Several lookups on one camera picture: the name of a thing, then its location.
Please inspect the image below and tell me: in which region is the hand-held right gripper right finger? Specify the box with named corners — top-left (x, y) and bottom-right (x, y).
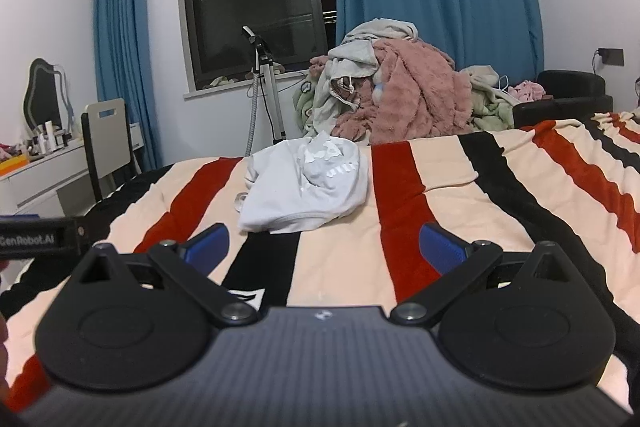
top-left (390, 223), bottom-right (583, 327)

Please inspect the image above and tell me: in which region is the group of cosmetic bottles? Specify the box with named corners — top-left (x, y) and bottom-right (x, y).
top-left (22, 119), bottom-right (76, 155)

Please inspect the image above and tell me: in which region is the striped fleece blanket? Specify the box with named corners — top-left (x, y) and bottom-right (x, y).
top-left (0, 109), bottom-right (640, 413)

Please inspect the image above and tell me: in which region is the white t-shirt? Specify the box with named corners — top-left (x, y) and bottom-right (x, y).
top-left (234, 131), bottom-right (370, 235)

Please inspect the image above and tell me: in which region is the grey hoodie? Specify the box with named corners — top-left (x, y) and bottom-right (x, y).
top-left (302, 19), bottom-right (421, 140)

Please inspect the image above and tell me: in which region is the beige plush toy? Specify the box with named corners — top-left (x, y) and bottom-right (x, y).
top-left (207, 74), bottom-right (251, 88)

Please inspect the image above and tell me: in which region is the beige and black chair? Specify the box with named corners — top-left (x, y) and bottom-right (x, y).
top-left (80, 98), bottom-right (138, 202)

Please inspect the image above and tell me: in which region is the black armchair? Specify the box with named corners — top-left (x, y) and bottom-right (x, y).
top-left (512, 69), bottom-right (613, 130)

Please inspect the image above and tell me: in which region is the silver garment steamer stand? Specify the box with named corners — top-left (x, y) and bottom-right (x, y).
top-left (241, 26), bottom-right (288, 158)

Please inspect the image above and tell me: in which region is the pink cloth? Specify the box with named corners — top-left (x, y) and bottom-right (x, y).
top-left (510, 80), bottom-right (548, 104)

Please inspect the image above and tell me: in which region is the pink fluffy robe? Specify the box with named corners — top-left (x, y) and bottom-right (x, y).
top-left (310, 38), bottom-right (476, 145)

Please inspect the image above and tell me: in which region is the wavy framed mirror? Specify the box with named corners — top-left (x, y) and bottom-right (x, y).
top-left (24, 58), bottom-right (71, 140)

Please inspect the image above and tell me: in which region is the white dressing desk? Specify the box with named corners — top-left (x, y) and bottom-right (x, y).
top-left (0, 122), bottom-right (146, 220)

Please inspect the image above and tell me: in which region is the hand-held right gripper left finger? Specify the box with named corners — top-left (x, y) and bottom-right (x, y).
top-left (70, 223), bottom-right (261, 327)

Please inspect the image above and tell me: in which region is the orange tray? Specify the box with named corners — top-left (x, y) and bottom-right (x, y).
top-left (0, 157), bottom-right (31, 178)

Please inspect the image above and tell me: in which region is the black wall socket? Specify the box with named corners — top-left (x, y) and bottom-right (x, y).
top-left (592, 48), bottom-right (626, 74)

